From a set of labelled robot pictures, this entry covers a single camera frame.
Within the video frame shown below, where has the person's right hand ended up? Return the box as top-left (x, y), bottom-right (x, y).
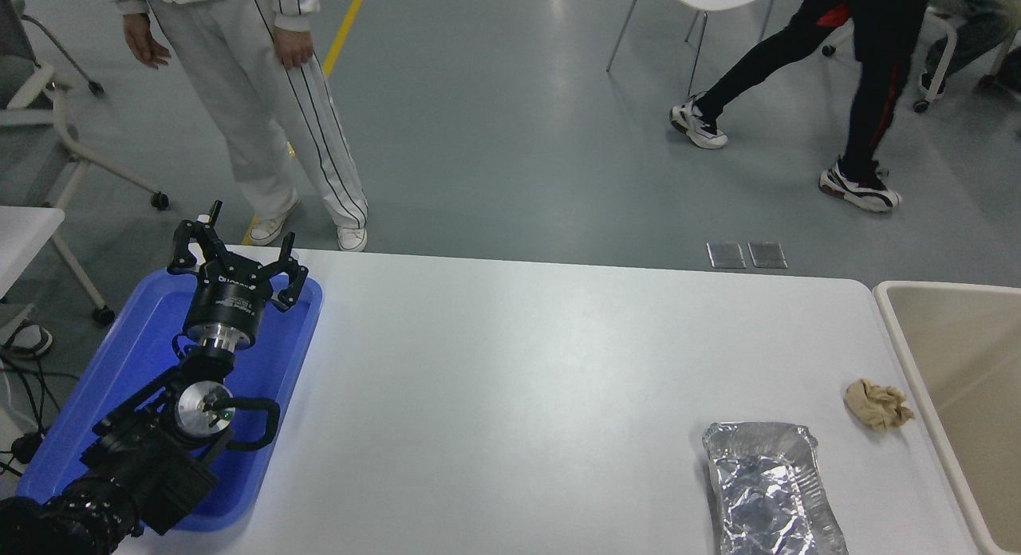
top-left (124, 13), bottom-right (172, 69)

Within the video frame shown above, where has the large pale bin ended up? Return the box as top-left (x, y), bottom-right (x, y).
top-left (873, 279), bottom-right (1021, 555)

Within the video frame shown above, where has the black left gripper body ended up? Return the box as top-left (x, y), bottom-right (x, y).
top-left (182, 266), bottom-right (272, 344)

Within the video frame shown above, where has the crumpled tan paper ball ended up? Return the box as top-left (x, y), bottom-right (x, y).
top-left (846, 378), bottom-right (915, 433)

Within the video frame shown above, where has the grey white-framed rolling chair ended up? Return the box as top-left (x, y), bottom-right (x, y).
top-left (0, 0), bottom-right (170, 211)

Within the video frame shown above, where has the person's left hand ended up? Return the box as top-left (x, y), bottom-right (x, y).
top-left (273, 25), bottom-right (314, 69)

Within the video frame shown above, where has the black power plug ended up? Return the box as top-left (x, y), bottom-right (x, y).
top-left (10, 429), bottom-right (49, 463)

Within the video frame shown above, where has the small white side table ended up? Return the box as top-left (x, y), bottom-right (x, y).
top-left (0, 207), bottom-right (114, 326)

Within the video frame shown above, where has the blue plastic tray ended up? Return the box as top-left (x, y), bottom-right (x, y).
top-left (16, 270), bottom-right (324, 532)

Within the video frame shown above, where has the black floor cable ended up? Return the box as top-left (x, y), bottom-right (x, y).
top-left (0, 356), bottom-right (81, 476)

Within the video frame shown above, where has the silver foil tray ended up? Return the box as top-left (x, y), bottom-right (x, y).
top-left (703, 422), bottom-right (848, 555)

